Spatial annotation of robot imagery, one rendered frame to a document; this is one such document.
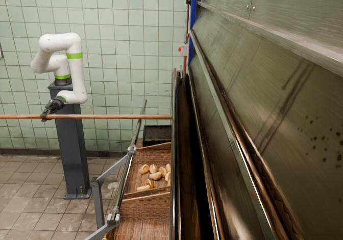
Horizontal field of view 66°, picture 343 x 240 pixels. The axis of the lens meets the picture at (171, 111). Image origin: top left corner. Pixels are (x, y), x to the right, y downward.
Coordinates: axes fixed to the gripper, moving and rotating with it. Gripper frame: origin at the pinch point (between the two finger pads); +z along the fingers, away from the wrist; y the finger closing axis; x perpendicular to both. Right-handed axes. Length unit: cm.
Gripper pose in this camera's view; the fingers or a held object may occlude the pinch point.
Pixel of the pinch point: (45, 116)
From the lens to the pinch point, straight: 194.9
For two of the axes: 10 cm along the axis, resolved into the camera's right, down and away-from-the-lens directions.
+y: -0.3, 9.1, 4.2
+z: 0.0, 4.2, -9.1
